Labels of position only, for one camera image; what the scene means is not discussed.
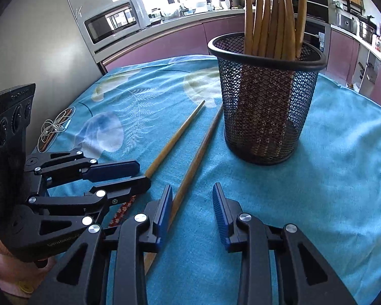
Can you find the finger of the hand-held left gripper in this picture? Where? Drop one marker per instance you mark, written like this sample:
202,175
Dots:
114,170
127,187

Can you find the black mesh holder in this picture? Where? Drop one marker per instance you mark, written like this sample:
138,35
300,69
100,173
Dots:
304,101

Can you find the stainless steel pot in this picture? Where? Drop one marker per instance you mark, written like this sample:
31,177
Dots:
367,31

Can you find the white microwave oven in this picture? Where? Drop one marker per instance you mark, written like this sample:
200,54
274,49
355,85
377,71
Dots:
111,22

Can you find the bundle of wooden chopsticks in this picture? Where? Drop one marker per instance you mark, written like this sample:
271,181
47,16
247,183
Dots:
266,22

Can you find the black built-in oven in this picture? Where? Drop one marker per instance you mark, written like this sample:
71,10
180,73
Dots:
317,38

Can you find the pink base cabinets short run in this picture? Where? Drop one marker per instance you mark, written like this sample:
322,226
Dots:
344,54

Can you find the black range hood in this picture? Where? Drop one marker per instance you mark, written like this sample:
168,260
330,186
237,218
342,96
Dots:
317,1

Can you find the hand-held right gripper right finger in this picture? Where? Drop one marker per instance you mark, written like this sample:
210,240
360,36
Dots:
219,217

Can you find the grey refrigerator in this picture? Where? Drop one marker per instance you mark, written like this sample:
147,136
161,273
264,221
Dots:
35,38

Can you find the person's left forearm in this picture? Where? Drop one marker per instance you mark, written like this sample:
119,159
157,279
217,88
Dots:
6,270

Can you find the blue floral tablecloth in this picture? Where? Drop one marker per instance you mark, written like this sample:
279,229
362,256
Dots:
336,181

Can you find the wooden chopstick red patterned end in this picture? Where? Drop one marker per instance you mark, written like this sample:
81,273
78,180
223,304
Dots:
200,159
177,133

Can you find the pink base cabinets long run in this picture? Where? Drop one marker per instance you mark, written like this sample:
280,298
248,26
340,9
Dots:
177,41

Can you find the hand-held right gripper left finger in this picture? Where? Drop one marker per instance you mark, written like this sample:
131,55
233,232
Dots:
166,208

